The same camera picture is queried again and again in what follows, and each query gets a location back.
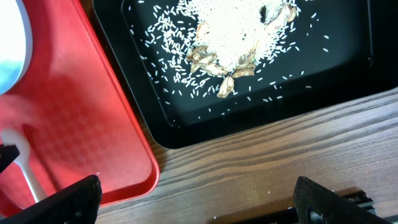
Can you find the large light blue plate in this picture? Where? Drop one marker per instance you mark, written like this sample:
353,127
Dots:
16,43

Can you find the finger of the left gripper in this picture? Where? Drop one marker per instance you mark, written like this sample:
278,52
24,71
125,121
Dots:
8,153

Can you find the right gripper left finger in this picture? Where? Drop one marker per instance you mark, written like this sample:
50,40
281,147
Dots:
76,204

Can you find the red plastic tray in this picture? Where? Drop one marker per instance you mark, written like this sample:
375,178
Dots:
71,108

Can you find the food scraps and rice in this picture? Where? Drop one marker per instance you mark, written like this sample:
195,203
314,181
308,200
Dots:
208,59

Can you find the white plastic spoon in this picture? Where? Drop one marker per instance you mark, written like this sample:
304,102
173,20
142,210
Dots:
11,137

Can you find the black tray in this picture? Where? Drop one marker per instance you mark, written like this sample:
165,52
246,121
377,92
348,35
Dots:
334,52

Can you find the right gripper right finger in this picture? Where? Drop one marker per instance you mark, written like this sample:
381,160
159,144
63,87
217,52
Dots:
316,204

